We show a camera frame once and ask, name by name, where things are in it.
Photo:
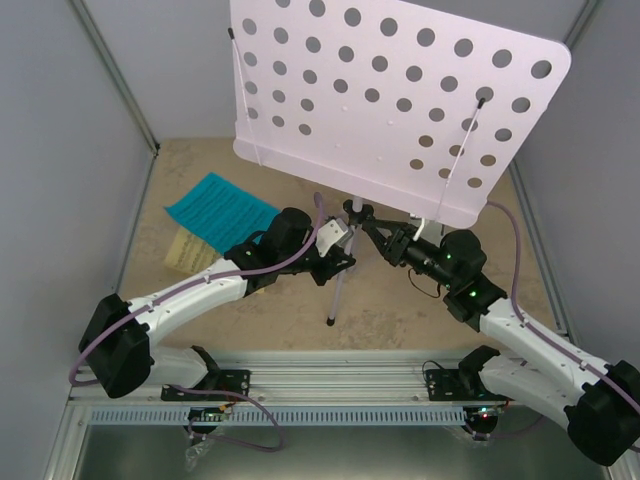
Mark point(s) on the blue sheet music page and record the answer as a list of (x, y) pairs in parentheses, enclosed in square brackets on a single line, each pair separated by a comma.
[(220, 213)]

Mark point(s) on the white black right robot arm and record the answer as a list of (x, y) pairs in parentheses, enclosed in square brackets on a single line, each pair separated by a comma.
[(596, 402)]

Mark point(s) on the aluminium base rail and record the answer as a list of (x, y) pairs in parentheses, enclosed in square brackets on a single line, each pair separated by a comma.
[(283, 378)]

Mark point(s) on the black mounting plate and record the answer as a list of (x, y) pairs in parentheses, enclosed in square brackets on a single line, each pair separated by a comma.
[(444, 385), (228, 386)]

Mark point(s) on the grey slotted cable duct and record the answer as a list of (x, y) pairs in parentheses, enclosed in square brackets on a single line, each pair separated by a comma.
[(419, 415)]

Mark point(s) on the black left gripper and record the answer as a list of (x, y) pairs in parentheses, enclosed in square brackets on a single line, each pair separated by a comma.
[(336, 254)]

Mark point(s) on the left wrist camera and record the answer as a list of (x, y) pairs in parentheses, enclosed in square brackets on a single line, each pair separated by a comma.
[(335, 232)]

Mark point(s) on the white music stand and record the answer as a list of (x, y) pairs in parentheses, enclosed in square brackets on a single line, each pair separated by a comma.
[(407, 106)]

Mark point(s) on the clear plastic bag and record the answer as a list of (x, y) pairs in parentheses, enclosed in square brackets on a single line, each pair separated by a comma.
[(198, 448)]

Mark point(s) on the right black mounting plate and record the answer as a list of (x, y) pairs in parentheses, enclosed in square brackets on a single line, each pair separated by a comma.
[(444, 385)]

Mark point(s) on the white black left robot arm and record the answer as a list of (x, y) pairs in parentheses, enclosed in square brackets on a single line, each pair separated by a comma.
[(118, 342)]

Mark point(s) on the circuit board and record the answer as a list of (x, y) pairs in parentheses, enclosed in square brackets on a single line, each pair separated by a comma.
[(482, 414), (210, 414)]

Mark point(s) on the yellow sheet music page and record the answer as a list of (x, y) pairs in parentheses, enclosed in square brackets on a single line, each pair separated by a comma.
[(189, 254)]

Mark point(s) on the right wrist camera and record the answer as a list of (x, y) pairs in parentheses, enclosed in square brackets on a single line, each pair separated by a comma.
[(428, 230)]

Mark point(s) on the left circuit board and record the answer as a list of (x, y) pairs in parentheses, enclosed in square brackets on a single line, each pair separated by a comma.
[(210, 414)]

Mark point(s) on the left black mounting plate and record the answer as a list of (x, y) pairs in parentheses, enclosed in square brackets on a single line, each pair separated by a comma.
[(228, 386)]

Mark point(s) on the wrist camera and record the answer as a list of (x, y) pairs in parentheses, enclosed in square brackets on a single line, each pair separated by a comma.
[(335, 232), (428, 230)]

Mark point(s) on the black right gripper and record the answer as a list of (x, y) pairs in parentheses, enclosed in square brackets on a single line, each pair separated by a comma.
[(394, 248)]

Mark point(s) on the right circuit board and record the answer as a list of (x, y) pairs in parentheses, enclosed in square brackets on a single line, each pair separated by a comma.
[(482, 414)]

